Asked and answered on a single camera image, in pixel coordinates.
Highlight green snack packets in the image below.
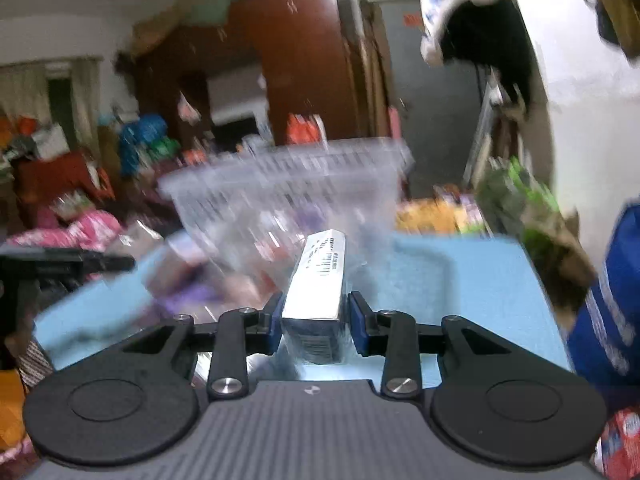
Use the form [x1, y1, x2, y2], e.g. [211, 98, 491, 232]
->
[475, 157, 562, 248]

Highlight pink plastic bag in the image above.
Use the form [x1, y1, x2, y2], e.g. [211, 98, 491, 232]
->
[7, 209, 125, 251]

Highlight red snack packet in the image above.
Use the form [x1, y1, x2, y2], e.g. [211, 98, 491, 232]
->
[594, 406, 640, 480]

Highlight orange bag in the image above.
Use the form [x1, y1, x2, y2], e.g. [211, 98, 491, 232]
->
[0, 369, 32, 448]

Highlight white and blue helmet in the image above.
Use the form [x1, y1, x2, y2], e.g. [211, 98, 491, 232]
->
[419, 0, 538, 103]

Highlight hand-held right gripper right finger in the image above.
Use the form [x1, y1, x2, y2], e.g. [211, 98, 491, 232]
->
[349, 291, 512, 402]

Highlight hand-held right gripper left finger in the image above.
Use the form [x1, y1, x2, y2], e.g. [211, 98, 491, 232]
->
[120, 291, 287, 402]

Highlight long white carton box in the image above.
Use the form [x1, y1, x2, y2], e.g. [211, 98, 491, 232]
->
[279, 229, 352, 365]

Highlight blue plastic bag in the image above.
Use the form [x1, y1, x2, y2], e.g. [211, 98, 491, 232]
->
[116, 114, 170, 178]

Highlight orange snack packets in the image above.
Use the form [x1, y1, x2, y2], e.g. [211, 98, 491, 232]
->
[396, 197, 483, 235]

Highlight red chair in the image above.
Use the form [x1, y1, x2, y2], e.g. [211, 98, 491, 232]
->
[11, 151, 110, 223]

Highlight orange red packet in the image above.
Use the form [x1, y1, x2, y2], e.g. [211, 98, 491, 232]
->
[286, 111, 327, 145]

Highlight clear plastic basket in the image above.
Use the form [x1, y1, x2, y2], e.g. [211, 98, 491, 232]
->
[159, 137, 417, 313]

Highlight light blue table mat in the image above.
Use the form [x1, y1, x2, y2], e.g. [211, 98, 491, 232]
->
[34, 232, 576, 378]

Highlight brown cardboard box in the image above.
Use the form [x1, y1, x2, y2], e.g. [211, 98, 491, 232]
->
[522, 209, 598, 328]

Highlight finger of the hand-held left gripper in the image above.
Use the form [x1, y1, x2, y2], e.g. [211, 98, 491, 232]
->
[0, 248, 137, 282]

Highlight blue bag with white print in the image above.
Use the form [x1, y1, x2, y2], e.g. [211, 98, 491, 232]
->
[565, 200, 640, 403]

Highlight grey door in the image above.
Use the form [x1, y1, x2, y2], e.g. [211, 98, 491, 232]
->
[369, 0, 485, 198]

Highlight brown wooden wardrobe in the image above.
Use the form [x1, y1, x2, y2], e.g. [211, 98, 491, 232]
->
[131, 0, 396, 163]

